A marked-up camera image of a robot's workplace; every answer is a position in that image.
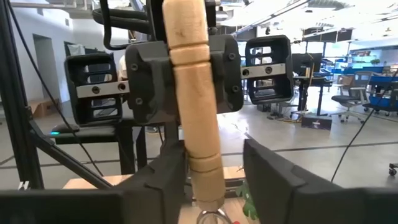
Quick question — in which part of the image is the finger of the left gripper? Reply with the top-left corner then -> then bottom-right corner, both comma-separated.
207,33 -> 244,115
125,39 -> 180,126

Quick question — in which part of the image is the thin black cable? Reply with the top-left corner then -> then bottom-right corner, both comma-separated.
330,67 -> 398,184
7,0 -> 104,177

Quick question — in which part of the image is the black device with cyan light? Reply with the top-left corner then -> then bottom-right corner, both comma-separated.
50,123 -> 81,138

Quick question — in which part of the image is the black side table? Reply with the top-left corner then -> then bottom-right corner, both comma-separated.
49,119 -> 147,175

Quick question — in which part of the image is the cardboard box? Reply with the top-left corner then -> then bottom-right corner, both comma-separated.
29,98 -> 60,119

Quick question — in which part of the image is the grey office chair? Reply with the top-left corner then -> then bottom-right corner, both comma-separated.
330,70 -> 371,124

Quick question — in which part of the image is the wooden-handled hand rake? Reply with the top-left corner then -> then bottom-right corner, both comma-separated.
162,0 -> 233,224

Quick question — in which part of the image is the dark box on floor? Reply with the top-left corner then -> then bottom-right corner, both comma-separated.
300,113 -> 333,131

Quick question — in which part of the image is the green plant in white pot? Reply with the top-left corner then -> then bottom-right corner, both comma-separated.
235,180 -> 259,222

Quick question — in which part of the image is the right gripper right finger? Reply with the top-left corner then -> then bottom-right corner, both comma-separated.
243,138 -> 308,224

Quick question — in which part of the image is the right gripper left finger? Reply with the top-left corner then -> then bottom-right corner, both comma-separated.
119,139 -> 190,224

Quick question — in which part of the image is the black aluminium table frame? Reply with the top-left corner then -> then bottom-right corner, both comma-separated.
0,0 -> 113,191

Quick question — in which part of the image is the black desk with monitor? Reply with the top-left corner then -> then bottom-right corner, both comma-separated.
291,52 -> 335,118

